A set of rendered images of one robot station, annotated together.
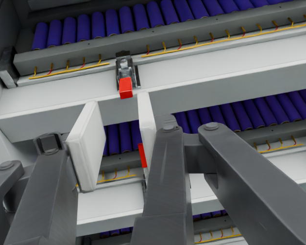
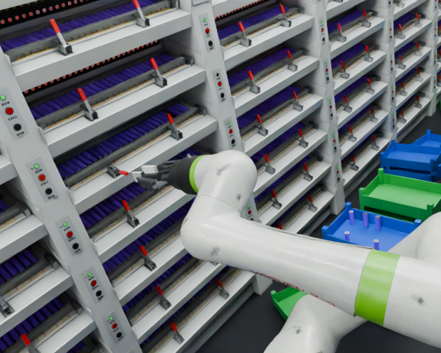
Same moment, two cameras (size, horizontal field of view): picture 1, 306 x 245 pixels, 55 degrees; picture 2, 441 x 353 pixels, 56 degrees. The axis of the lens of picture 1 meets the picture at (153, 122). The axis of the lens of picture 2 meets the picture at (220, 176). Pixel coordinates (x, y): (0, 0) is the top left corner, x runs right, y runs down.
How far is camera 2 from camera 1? 101 cm
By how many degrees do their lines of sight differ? 35
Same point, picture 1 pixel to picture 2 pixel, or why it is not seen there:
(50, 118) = (93, 197)
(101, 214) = (117, 239)
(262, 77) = (158, 157)
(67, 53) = (85, 172)
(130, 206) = (127, 231)
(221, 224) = (164, 235)
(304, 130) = not seen: hidden behind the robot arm
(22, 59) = (68, 181)
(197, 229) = (155, 243)
